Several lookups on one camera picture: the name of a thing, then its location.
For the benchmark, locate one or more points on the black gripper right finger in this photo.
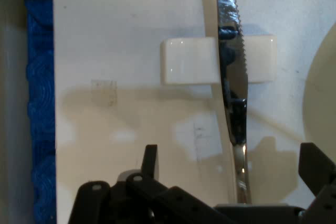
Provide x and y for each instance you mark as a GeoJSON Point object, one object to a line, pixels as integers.
{"type": "Point", "coordinates": [323, 176]}

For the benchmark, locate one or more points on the blue foam mat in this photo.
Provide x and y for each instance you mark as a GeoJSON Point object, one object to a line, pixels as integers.
{"type": "Point", "coordinates": [42, 90]}

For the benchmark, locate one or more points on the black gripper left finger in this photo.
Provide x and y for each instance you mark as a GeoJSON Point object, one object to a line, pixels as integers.
{"type": "Point", "coordinates": [149, 161]}

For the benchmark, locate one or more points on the serrated steel table knife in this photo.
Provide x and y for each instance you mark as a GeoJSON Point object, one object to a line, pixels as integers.
{"type": "Point", "coordinates": [232, 77]}

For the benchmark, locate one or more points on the aluminium rail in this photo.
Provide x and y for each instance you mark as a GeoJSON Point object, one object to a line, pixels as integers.
{"type": "Point", "coordinates": [13, 103]}

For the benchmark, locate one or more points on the white ceramic cutlery rest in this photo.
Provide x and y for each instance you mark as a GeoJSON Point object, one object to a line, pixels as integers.
{"type": "Point", "coordinates": [189, 61]}

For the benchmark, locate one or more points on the white plate with black rim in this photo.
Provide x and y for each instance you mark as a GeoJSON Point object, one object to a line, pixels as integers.
{"type": "Point", "coordinates": [323, 90]}

